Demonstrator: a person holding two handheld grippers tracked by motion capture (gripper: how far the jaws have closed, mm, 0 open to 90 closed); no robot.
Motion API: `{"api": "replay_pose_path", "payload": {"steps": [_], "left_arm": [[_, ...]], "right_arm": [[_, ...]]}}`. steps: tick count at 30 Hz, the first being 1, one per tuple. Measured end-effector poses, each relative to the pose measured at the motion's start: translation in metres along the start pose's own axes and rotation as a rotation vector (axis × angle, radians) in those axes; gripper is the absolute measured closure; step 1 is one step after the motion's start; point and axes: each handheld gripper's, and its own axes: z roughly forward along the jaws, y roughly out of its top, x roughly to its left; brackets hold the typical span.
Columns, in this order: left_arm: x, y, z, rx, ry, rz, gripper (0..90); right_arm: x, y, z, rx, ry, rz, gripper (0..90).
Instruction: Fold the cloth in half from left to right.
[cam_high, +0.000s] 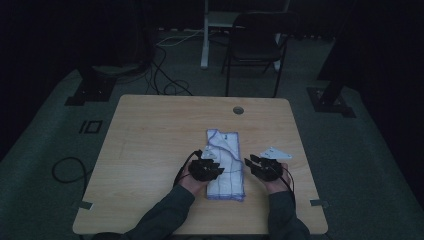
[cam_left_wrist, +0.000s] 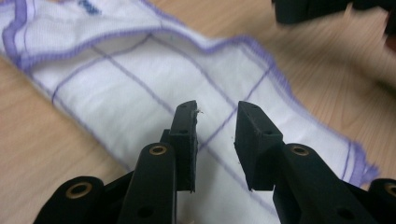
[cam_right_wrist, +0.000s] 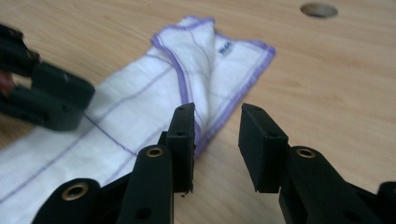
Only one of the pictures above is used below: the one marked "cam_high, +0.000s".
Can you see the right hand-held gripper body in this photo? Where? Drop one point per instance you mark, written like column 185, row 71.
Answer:
column 271, row 168

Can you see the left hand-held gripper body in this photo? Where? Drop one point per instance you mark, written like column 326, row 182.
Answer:
column 201, row 168

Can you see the white cloth with purple edge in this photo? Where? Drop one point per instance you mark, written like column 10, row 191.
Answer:
column 228, row 146

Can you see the person's right hand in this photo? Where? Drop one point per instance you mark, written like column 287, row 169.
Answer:
column 278, row 186

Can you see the grey table grommet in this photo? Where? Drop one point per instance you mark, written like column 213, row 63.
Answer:
column 238, row 110

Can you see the grey tape strip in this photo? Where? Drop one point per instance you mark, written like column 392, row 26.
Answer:
column 85, row 205
column 318, row 202

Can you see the black stand with base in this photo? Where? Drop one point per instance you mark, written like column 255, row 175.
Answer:
column 330, row 100

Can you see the black folding chair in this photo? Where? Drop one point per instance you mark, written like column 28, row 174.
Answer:
column 256, row 46

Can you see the black stand base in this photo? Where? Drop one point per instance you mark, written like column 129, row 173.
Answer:
column 93, row 91

